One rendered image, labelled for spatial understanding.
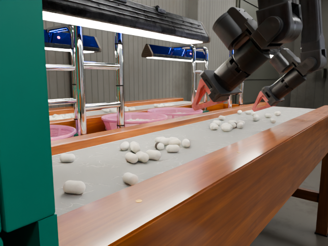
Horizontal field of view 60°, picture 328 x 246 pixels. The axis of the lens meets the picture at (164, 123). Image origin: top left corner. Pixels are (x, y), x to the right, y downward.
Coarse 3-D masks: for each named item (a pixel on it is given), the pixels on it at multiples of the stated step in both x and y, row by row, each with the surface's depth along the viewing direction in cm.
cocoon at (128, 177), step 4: (128, 172) 50; (124, 176) 49; (128, 176) 49; (132, 176) 49; (136, 176) 49; (124, 180) 49; (128, 180) 48; (132, 180) 48; (136, 180) 48; (132, 184) 49
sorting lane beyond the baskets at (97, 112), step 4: (152, 104) 198; (176, 104) 198; (136, 108) 173; (140, 108) 173; (144, 108) 173; (88, 112) 153; (92, 112) 153; (96, 112) 153; (100, 112) 153; (104, 112) 153; (108, 112) 153; (52, 116) 138
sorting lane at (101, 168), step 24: (216, 120) 125; (240, 120) 125; (264, 120) 125; (288, 120) 125; (120, 144) 79; (144, 144) 79; (192, 144) 79; (216, 144) 79; (72, 168) 58; (96, 168) 58; (120, 168) 58; (144, 168) 58; (168, 168) 58; (96, 192) 46
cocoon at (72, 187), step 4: (64, 184) 45; (68, 184) 45; (72, 184) 45; (76, 184) 45; (80, 184) 45; (84, 184) 45; (64, 188) 45; (68, 188) 45; (72, 188) 45; (76, 188) 44; (80, 188) 45; (84, 188) 45; (68, 192) 45; (72, 192) 45; (76, 192) 45; (80, 192) 45
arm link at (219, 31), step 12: (228, 12) 57; (240, 12) 56; (216, 24) 58; (228, 24) 57; (240, 24) 56; (252, 24) 55; (264, 24) 50; (276, 24) 49; (228, 36) 57; (252, 36) 52; (264, 36) 50; (276, 36) 50; (228, 48) 59; (264, 48) 52; (276, 48) 57
